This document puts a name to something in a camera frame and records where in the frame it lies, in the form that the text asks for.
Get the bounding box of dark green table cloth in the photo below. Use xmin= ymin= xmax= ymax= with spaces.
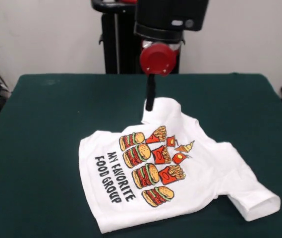
xmin=0 ymin=72 xmax=282 ymax=238

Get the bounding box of white printed T-shirt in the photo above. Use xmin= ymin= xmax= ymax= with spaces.
xmin=78 ymin=97 xmax=282 ymax=235

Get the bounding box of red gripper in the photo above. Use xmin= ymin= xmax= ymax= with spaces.
xmin=139 ymin=41 xmax=181 ymax=112

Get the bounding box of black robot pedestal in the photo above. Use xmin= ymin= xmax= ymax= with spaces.
xmin=91 ymin=0 xmax=186 ymax=74

